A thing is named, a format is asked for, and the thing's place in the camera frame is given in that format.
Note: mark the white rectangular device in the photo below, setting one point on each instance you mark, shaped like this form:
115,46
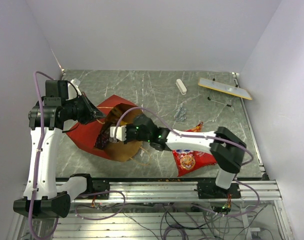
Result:
181,87

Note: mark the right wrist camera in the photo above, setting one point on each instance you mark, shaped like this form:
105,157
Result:
118,133

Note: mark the purple candy packet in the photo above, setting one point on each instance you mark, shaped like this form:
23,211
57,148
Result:
102,140

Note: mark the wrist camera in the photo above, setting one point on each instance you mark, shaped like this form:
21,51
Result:
118,133
73,88

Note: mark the yellow-edged tablet on stand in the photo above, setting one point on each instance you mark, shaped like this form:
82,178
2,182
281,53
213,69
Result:
235,91

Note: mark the silver foil snack packet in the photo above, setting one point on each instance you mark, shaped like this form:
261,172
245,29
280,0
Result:
180,114

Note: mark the aluminium rail frame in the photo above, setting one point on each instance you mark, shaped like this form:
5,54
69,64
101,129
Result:
173,209

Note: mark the red paper bag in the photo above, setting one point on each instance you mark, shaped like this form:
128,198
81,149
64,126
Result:
94,138

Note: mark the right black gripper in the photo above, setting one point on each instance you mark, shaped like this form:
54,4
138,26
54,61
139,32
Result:
128,139

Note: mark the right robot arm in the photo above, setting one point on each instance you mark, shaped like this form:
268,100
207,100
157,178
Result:
227,149

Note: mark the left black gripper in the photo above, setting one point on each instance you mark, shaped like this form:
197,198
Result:
89,115

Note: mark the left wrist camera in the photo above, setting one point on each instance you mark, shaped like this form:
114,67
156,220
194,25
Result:
73,88

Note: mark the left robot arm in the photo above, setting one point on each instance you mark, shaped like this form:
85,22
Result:
42,198

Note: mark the red snack bag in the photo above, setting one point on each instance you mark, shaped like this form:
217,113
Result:
188,161

